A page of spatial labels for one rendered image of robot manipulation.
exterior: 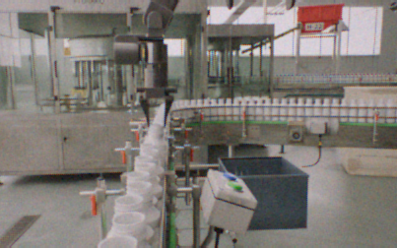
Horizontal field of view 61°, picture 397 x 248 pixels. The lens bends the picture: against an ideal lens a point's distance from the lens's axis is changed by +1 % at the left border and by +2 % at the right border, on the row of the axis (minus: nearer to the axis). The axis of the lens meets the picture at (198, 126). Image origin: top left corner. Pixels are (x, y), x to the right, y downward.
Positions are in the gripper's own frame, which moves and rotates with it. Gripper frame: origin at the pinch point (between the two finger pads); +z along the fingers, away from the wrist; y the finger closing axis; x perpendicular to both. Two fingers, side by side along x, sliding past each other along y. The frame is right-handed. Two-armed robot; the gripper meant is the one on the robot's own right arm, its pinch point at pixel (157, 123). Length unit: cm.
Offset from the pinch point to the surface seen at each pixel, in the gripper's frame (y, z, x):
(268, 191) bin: -41, 31, -38
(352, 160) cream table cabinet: -249, 97, -343
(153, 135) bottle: 0.8, 2.6, 2.0
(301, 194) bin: -54, 33, -38
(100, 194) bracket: 11.1, 13.2, 13.7
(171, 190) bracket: -3.8, 12.8, 13.0
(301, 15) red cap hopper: -275, -146, -625
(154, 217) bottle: -1.3, 8.5, 36.8
